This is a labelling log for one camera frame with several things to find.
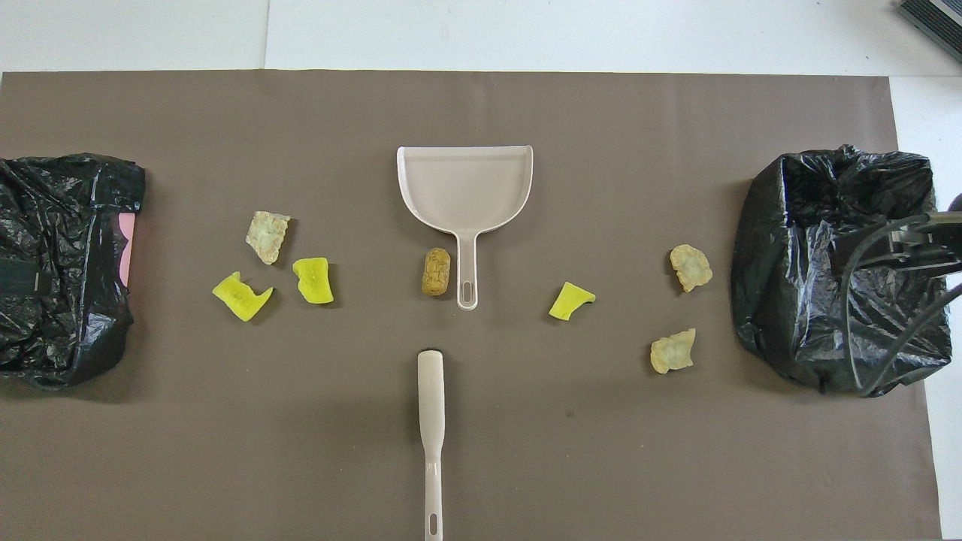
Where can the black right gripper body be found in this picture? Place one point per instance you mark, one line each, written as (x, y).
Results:
(951, 240)

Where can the yellow sponge piece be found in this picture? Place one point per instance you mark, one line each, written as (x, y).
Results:
(313, 282)
(240, 299)

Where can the pale beige sponge chunk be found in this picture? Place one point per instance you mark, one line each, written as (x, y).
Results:
(671, 353)
(690, 267)
(267, 237)

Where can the small yellow sponge wedge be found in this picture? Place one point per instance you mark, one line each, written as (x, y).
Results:
(569, 302)

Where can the brown foam cylinder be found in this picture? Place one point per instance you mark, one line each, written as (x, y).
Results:
(436, 272)

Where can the beige brush with black bristles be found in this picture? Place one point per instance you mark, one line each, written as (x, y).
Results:
(431, 391)

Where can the beige plastic dustpan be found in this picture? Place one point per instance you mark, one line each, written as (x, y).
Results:
(466, 188)

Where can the black plastic trash bag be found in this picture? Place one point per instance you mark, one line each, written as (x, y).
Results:
(68, 225)
(797, 300)

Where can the pink plastic bin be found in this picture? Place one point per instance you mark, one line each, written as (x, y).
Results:
(128, 248)

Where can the dark ribbed device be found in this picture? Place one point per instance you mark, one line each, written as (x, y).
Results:
(939, 19)

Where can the brown table mat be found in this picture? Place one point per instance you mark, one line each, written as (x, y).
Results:
(601, 466)

